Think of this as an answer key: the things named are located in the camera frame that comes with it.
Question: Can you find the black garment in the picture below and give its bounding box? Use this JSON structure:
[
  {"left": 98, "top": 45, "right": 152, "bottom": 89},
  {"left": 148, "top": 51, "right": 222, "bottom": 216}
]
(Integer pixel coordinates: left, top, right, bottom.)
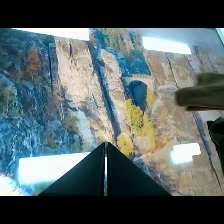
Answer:
[{"left": 206, "top": 116, "right": 224, "bottom": 157}]

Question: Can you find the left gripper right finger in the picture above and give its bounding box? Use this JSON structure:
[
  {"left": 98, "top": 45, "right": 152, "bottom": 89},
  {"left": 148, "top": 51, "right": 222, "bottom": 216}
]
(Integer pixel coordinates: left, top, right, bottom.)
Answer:
[{"left": 106, "top": 141, "right": 172, "bottom": 197}]

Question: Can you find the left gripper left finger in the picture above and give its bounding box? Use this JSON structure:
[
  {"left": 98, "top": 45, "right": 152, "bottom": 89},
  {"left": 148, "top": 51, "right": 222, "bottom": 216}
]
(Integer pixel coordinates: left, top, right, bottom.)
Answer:
[{"left": 38, "top": 142, "right": 107, "bottom": 197}]

